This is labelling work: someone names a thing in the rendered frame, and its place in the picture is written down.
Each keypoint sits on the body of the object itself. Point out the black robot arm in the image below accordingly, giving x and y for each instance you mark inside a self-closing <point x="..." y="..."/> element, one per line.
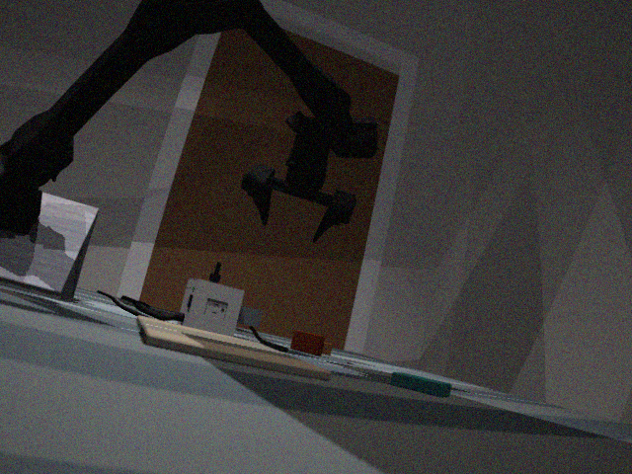
<point x="44" y="145"/>

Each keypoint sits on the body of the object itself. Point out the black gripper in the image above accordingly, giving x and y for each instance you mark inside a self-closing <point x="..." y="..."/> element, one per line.
<point x="302" y="180"/>

